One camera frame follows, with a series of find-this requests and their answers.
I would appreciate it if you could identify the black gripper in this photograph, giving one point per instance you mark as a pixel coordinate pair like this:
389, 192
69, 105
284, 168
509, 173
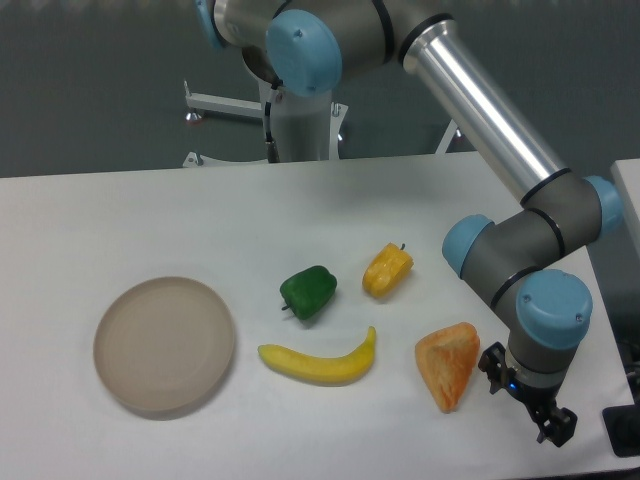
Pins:
536, 390

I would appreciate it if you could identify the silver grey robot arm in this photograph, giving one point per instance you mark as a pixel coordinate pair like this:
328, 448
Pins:
302, 50

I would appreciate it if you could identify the orange pepper slice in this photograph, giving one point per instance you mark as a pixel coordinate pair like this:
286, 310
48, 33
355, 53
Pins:
446, 359

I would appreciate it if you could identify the yellow bell pepper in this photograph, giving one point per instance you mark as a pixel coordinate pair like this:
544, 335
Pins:
387, 270

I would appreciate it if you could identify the green bell pepper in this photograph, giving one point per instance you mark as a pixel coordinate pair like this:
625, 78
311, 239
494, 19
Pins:
307, 292

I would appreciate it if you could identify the black device at right edge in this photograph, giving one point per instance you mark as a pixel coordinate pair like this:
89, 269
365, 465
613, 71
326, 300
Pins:
622, 425

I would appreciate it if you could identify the yellow banana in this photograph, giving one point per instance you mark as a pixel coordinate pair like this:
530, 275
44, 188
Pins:
341, 370

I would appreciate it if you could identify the beige round plate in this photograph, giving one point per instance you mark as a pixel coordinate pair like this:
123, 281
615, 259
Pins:
164, 347

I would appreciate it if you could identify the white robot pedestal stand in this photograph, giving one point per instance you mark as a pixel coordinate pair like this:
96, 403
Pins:
295, 129

